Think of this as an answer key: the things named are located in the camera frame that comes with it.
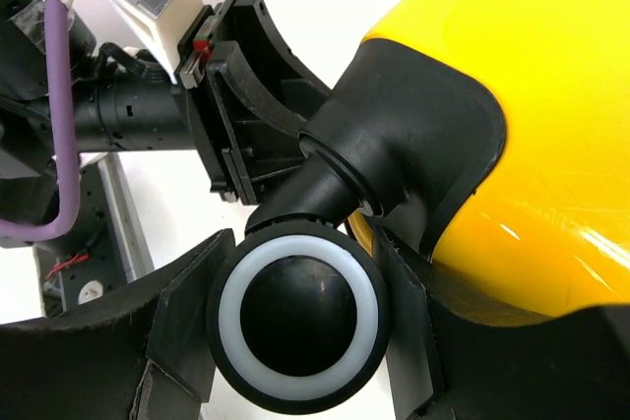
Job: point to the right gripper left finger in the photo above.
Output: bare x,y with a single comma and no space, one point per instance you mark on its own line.
139,352

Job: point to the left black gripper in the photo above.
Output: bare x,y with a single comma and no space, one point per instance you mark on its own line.
237,83

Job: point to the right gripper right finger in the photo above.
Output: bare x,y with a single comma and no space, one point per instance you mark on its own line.
457,353

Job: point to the yellow cartoon suitcase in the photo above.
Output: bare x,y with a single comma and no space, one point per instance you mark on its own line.
490,136

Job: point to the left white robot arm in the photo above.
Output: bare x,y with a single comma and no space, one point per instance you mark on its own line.
63,94

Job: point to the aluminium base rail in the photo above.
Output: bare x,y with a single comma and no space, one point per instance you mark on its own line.
105,250

